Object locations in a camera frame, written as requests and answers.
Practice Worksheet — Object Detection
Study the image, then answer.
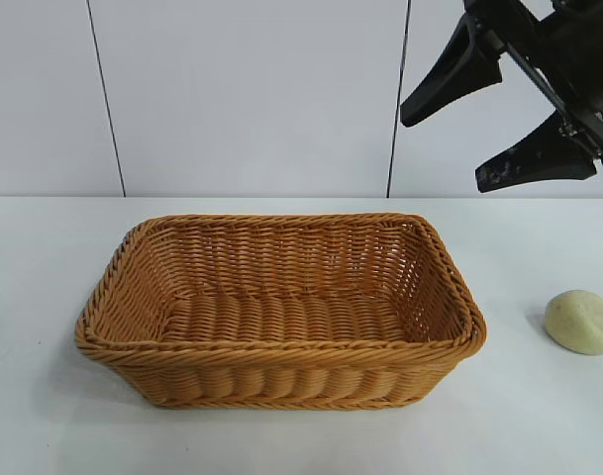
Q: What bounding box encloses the brown woven wicker basket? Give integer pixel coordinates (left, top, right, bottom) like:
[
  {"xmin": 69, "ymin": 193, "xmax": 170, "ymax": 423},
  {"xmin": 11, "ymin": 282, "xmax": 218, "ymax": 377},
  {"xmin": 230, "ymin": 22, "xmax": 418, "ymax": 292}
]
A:
[{"xmin": 72, "ymin": 211, "xmax": 488, "ymax": 411}]

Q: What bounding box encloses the pale green round pastry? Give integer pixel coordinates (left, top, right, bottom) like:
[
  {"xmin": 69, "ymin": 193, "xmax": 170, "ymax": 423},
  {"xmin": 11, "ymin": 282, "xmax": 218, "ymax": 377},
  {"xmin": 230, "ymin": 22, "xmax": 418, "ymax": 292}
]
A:
[{"xmin": 544, "ymin": 289, "xmax": 603, "ymax": 356}]

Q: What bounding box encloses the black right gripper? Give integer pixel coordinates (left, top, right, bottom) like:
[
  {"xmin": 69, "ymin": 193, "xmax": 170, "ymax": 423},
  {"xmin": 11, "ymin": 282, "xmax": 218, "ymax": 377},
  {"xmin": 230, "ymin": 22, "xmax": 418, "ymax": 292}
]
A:
[{"xmin": 399, "ymin": 0, "xmax": 603, "ymax": 195}]

